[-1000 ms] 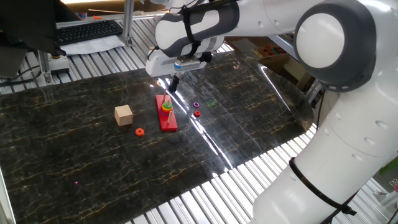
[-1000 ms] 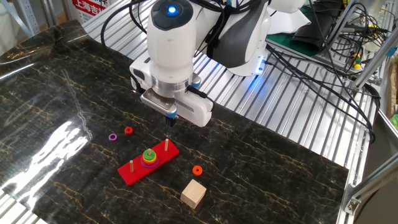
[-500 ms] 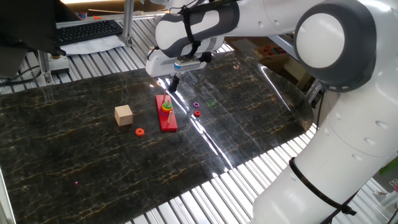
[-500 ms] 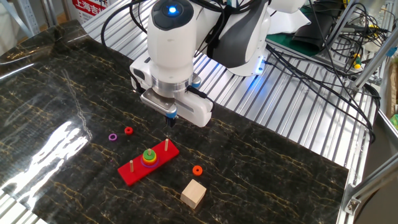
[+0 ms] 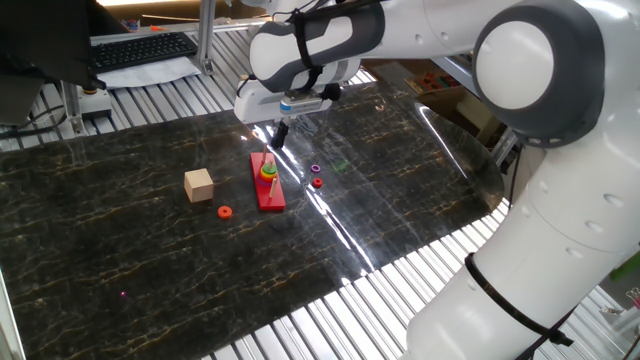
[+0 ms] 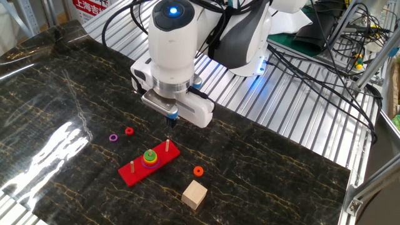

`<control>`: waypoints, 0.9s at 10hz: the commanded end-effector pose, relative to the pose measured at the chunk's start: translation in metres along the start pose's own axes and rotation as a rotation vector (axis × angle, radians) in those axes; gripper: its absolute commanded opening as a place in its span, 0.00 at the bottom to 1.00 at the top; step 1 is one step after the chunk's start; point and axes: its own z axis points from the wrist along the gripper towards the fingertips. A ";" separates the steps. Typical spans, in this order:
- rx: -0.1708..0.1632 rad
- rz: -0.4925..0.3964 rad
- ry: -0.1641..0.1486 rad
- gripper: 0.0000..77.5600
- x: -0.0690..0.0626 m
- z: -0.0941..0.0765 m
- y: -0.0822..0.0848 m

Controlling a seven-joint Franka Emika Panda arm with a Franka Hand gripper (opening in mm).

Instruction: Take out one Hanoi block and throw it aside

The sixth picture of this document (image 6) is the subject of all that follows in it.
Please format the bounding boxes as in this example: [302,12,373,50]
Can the grey perforated shelf post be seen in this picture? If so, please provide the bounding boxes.
[17,0,41,36]

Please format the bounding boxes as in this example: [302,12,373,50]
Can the aluminium table corner frame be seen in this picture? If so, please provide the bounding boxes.
[339,111,400,225]

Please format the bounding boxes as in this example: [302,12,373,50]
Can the black bag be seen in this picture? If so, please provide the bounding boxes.
[293,8,346,53]

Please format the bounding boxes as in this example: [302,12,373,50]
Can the yellow handled screwdriver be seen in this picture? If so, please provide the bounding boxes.
[354,52,365,71]

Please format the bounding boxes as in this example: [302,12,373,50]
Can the aluminium post with blue clip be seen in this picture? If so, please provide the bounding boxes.
[354,29,400,92]

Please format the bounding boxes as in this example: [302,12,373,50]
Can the large purple Hanoi ring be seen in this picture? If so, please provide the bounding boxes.
[141,157,161,170]

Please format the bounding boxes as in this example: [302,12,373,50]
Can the silver gripper-mounted camera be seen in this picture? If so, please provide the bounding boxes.
[140,89,179,121]

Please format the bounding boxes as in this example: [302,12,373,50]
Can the slanted aluminium profile post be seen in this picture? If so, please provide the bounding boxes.
[326,0,363,51]

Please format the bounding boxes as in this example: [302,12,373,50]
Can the green cutting mat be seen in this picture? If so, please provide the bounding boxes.
[267,4,324,59]

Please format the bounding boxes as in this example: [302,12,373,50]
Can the black camera cable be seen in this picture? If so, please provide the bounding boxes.
[101,0,226,95]

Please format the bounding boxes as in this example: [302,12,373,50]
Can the red white printed sign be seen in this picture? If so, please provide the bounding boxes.
[72,0,111,24]

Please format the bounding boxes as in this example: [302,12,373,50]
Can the white sheet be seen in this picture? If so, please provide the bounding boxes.
[267,9,313,36]

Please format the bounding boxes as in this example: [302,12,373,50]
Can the red Hanoi base with pegs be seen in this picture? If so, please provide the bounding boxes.
[117,139,181,188]

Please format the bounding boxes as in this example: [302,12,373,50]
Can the grey metal brace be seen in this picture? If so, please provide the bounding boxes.
[0,0,34,39]

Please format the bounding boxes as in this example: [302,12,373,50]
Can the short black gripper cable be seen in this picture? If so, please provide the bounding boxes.
[186,86,217,109]

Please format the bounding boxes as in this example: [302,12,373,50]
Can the brown cardboard panel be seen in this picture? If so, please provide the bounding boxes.
[390,62,400,119]

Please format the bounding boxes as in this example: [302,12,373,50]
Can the green Hanoi ring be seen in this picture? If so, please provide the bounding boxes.
[143,149,158,161]

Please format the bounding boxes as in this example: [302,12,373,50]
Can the black cable bundle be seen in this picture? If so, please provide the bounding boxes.
[265,43,384,145]

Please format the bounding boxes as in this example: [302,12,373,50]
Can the black marble pattern mat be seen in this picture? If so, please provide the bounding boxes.
[0,20,351,225]

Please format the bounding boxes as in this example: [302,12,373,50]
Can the plain wooden cube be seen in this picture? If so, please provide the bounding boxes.
[181,179,209,211]

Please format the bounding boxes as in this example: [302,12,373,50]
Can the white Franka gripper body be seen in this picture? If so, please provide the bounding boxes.
[130,57,216,129]

